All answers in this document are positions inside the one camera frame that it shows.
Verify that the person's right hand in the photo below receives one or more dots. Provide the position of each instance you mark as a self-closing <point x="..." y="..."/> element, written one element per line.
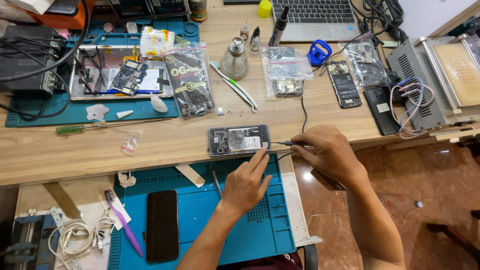
<point x="332" y="153"/>

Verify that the person's left hand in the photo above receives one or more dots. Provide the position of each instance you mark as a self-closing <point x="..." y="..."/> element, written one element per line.
<point x="242" y="189"/>

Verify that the smartphone without back cover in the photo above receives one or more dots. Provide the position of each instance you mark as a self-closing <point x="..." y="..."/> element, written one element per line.
<point x="238" y="139"/>

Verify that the grey metal tweezers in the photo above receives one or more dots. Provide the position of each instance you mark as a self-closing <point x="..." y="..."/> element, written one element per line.
<point x="217" y="183"/>

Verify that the beige tape strip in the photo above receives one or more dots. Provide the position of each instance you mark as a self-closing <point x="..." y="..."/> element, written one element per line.
<point x="190" y="176"/>

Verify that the blue repair mat with compartments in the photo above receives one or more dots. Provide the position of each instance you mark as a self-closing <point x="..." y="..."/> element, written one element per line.
<point x="195" y="221"/>

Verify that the black phone with white sticker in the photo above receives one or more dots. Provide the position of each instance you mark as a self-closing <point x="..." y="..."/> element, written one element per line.
<point x="380" y="110"/>

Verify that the opened phone with black battery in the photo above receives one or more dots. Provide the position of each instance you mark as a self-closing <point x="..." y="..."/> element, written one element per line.
<point x="344" y="85"/>

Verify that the black smartphone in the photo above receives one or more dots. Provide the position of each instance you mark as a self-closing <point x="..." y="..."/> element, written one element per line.
<point x="162" y="225"/>

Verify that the clear bag of circuit boards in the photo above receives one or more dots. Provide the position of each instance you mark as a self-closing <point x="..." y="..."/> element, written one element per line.
<point x="287" y="71"/>

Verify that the silver metal tweezers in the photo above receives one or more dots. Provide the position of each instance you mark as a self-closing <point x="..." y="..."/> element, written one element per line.
<point x="240" y="94"/>

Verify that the black chair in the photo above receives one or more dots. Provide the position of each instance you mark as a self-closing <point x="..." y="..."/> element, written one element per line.
<point x="311" y="257"/>

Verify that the clear bag with phone board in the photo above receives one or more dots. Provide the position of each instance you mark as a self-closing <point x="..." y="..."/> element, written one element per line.
<point x="365" y="62"/>

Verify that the blue suction cup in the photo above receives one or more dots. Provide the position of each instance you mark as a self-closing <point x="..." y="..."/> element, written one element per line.
<point x="319" y="52"/>

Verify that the white green toothbrush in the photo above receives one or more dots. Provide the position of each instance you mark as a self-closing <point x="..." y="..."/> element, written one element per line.
<point x="234" y="83"/>

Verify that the crumpled white tissue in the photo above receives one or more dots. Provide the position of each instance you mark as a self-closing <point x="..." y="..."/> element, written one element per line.
<point x="126" y="180"/>

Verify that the white curved plastic piece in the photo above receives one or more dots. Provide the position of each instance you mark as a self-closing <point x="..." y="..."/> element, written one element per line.
<point x="159" y="105"/>

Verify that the small clear plastic bag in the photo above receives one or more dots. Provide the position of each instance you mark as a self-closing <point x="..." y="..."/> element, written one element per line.
<point x="131" y="143"/>

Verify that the black packet of screws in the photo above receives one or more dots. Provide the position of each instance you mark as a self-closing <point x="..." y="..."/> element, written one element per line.
<point x="189" y="80"/>

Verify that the purple toothbrush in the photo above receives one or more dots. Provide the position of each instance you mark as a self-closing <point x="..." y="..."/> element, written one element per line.
<point x="123" y="223"/>

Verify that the white paper slip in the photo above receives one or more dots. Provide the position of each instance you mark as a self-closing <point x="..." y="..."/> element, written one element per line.
<point x="114" y="210"/>

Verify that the glass dispenser bottle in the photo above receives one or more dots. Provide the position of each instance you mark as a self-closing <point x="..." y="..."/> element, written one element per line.
<point x="234" y="60"/>

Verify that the small clear dropper bottle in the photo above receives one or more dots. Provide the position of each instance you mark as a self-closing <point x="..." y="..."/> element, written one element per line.
<point x="255" y="41"/>

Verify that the silver laptop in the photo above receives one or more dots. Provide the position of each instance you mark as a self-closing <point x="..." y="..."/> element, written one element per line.
<point x="315" y="18"/>

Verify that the black tipped glue tube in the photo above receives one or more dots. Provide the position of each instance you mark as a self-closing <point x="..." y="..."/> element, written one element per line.
<point x="278" y="28"/>

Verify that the grey screen separator machine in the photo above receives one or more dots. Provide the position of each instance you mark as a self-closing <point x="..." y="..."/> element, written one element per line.
<point x="446" y="75"/>

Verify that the white cone shaped piece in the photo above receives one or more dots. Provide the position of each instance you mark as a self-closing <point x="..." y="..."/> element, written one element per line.
<point x="123" y="114"/>

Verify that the white pull-out shelf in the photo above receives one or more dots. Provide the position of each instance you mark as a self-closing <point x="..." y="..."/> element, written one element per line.
<point x="93" y="198"/>

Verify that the small brown needle bottle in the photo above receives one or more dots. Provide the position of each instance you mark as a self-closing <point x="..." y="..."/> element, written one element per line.
<point x="244" y="32"/>

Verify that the yellow cap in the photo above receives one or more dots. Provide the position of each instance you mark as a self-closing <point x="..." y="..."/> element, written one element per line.
<point x="264" y="9"/>

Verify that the blue circuit board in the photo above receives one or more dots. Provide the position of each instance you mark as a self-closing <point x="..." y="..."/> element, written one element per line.
<point x="128" y="77"/>

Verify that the white flat plastic piece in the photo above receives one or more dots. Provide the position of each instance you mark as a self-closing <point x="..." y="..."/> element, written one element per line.
<point x="97" y="111"/>

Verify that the large blue repair mat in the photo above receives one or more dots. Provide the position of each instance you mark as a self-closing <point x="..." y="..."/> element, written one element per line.
<point x="93" y="108"/>

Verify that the packet of cotton swabs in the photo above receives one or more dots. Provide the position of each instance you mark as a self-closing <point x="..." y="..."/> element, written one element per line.
<point x="156" y="42"/>

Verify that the opened silver tablet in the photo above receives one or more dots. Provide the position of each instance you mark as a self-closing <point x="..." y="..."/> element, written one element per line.
<point x="101" y="80"/>

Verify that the flat metal scraper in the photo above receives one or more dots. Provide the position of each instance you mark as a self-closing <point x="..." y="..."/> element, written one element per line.
<point x="63" y="200"/>

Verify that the black boxes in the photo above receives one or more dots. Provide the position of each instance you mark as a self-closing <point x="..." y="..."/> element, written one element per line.
<point x="148" y="7"/>

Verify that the metal clamp fixture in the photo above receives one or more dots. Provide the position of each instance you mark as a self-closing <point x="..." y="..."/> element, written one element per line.
<point x="30" y="240"/>

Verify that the orange box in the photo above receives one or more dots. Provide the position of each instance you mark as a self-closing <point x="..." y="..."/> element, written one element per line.
<point x="63" y="18"/>

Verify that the black power supply box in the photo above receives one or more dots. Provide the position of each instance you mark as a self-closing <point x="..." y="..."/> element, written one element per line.
<point x="26" y="63"/>

